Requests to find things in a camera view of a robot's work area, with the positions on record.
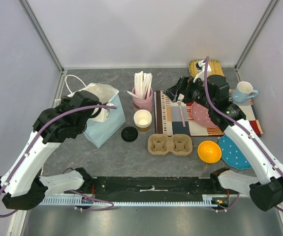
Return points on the brown paper cup stack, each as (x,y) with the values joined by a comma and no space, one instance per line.
(143,120)

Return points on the slotted grey cable duct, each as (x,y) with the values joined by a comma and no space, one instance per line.
(72,200)

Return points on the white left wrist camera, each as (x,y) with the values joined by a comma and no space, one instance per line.
(103,115)

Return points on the orange plastic bowl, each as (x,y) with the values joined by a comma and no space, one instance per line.
(209,152)

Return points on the pink tin straw holder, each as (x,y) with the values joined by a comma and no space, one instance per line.
(146,104)

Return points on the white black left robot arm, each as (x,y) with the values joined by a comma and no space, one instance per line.
(22,186)

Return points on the light blue paper bag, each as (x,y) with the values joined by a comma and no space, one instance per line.
(99,132)

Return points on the brown cardboard cup carrier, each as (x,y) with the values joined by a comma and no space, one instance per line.
(178,144)

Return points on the black cup lid stack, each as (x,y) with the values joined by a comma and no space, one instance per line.
(129,134)

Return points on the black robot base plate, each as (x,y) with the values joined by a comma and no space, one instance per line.
(151,189)

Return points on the yellow woven bamboo tray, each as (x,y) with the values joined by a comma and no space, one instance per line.
(214,64)

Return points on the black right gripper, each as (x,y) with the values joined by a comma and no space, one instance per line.
(182,86)

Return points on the pink handled fork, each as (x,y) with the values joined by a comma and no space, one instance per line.
(181,112)

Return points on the pink polka dot plate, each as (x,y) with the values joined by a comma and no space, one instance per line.
(201,116)

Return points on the white wrapped straws bundle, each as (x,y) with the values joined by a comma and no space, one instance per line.
(142,85)

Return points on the light blue mug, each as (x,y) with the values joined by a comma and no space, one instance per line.
(243,91)

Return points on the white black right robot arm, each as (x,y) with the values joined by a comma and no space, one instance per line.
(213,92)

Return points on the colourful patchwork placemat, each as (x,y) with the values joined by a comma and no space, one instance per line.
(168,119)

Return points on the blue polka dot plate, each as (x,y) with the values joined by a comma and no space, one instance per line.
(232,155)

